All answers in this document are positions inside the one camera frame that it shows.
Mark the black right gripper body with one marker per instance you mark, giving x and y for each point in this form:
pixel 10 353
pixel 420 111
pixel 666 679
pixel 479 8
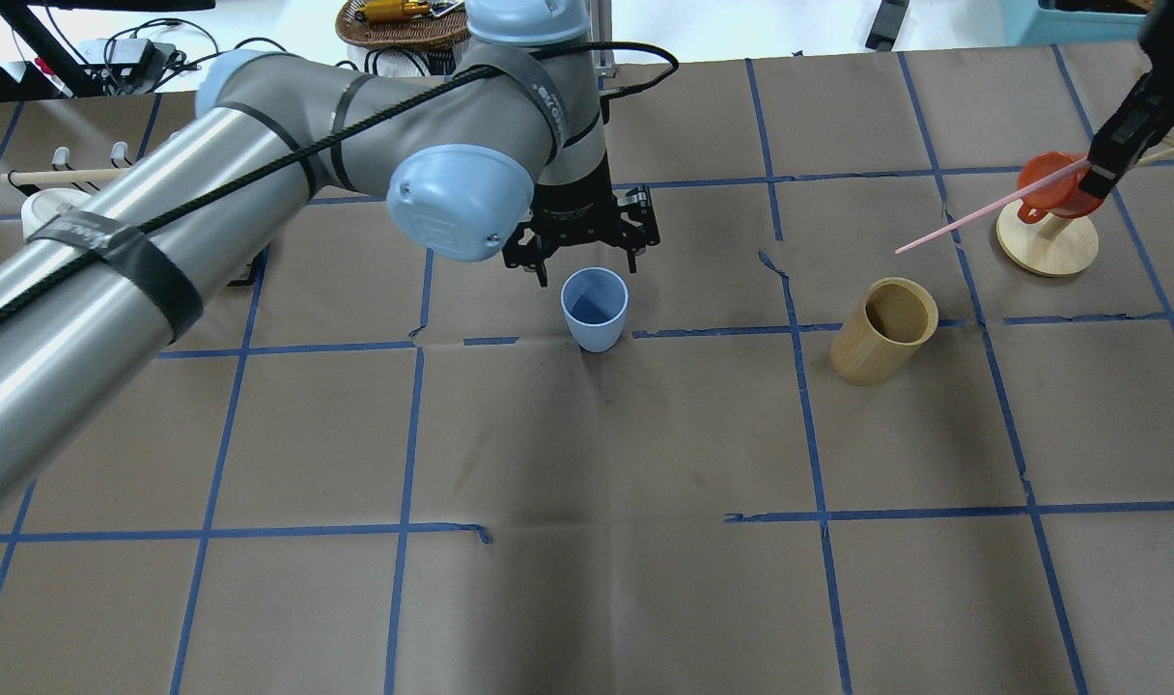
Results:
pixel 1140 114

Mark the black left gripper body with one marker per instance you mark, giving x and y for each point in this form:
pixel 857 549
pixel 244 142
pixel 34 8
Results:
pixel 570 208

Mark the tan bamboo cup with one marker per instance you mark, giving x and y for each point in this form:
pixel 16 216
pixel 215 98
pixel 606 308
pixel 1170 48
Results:
pixel 893 319

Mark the wooden hook rack left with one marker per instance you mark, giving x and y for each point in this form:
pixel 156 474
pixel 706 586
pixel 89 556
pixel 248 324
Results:
pixel 62 187

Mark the light blue plastic cup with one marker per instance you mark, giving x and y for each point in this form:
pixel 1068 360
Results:
pixel 594 303

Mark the brown wicker basket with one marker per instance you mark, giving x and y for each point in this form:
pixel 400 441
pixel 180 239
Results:
pixel 408 24

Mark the black power adapter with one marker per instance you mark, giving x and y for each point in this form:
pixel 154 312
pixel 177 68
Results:
pixel 122 60

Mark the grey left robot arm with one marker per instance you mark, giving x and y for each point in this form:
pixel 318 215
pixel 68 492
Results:
pixel 506 157

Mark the wooden cup rack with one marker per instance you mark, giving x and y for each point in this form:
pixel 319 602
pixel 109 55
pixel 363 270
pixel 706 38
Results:
pixel 1055 247

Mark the orange plastic cup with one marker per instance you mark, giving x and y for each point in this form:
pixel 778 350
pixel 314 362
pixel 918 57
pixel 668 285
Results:
pixel 1063 197

